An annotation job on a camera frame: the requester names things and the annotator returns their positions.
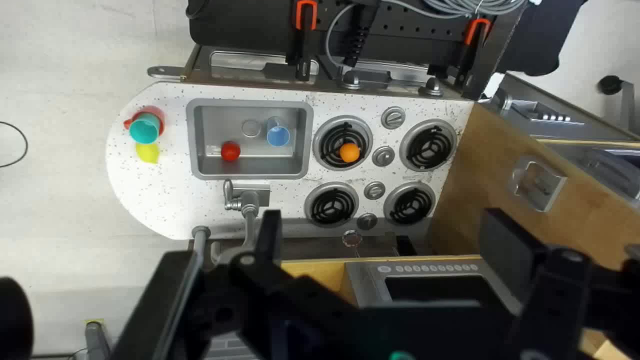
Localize teal toy cup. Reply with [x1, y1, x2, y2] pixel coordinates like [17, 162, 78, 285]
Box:
[127, 113, 161, 146]

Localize wooden toy kitchen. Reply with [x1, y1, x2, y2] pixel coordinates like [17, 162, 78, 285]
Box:
[105, 44, 640, 360]

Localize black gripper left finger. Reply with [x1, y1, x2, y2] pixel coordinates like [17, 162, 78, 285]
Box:
[222, 208, 361, 360]

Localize blue toy cup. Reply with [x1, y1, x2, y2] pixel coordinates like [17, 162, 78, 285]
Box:
[264, 119, 294, 149]

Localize grey stove knob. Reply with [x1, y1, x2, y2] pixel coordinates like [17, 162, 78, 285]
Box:
[356, 211, 379, 232]
[379, 106, 408, 133]
[369, 145, 396, 169]
[361, 179, 388, 202]

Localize orange ball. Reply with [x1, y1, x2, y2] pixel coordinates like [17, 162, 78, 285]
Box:
[337, 140, 363, 167]

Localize small red toy cup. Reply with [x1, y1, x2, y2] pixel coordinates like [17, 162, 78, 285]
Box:
[218, 139, 243, 164]

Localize grey toy faucet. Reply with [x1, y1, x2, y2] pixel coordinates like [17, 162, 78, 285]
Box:
[220, 179, 271, 223]

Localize orange handled black clamp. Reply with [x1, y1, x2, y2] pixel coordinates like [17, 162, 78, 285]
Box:
[286, 0, 319, 81]
[452, 17, 494, 86]

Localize black floor cable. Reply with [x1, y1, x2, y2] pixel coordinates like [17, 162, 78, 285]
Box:
[0, 120, 29, 171]

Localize red toy cup with handle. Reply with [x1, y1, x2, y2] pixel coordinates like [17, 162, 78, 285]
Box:
[122, 105, 165, 139]

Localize grey toy sink basin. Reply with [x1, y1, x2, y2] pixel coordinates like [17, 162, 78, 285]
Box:
[185, 99, 316, 180]

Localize grey toy microwave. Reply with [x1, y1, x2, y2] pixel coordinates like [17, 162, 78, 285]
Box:
[341, 256, 527, 322]

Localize black optical breadboard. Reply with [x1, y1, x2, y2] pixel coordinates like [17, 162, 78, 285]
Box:
[184, 0, 535, 72]

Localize black coil toy burner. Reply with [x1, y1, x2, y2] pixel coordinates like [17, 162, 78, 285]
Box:
[384, 180, 437, 227]
[312, 116, 375, 173]
[397, 119, 457, 173]
[303, 180, 361, 227]

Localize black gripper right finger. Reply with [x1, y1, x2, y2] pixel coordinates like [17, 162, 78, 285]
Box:
[477, 208, 596, 360]

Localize small yellow toy object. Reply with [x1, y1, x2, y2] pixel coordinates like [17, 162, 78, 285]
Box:
[133, 143, 161, 167]

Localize grey coiled cable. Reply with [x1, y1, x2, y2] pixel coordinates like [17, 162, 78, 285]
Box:
[420, 0, 530, 21]

